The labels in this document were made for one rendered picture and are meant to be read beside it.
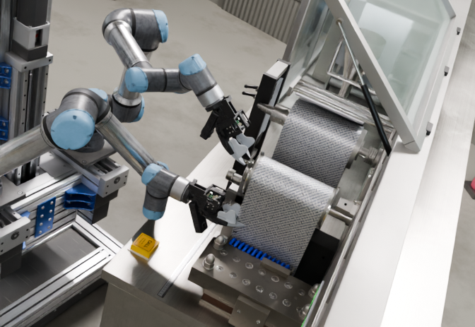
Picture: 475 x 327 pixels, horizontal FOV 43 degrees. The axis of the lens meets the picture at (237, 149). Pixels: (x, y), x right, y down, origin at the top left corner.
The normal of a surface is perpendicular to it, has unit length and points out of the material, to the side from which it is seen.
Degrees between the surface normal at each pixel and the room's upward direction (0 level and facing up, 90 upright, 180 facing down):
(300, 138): 92
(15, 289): 0
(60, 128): 85
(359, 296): 0
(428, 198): 0
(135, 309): 90
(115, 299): 90
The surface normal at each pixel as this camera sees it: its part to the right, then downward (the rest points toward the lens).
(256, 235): -0.38, 0.45
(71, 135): 0.16, 0.53
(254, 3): -0.56, 0.35
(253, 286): 0.25, -0.79
